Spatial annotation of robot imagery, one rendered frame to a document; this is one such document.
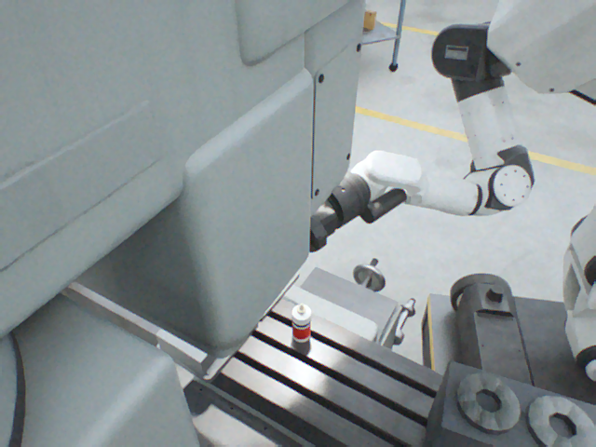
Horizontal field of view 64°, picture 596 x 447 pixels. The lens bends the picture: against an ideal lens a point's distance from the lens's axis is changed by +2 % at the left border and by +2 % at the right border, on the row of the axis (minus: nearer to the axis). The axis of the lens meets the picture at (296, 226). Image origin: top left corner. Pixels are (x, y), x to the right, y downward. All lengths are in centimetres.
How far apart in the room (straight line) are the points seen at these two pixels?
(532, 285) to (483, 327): 107
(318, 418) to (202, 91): 75
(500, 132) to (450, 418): 53
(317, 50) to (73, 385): 36
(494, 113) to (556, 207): 218
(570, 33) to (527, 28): 6
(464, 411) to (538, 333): 88
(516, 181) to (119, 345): 81
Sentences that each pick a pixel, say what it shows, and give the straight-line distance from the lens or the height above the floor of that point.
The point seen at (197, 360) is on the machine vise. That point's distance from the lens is 97.
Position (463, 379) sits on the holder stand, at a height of 110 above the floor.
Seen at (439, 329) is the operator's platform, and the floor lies 40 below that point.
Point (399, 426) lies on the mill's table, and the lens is 98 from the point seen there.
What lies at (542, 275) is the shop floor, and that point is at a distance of 268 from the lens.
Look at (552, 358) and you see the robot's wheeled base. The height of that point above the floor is 57.
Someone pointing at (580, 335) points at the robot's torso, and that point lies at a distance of 143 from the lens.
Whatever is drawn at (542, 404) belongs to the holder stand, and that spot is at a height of 110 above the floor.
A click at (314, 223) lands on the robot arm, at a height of 127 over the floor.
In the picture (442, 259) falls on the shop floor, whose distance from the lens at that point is 257.
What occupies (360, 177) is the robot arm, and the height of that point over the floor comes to 127.
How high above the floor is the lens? 178
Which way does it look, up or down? 42 degrees down
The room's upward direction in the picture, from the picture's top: straight up
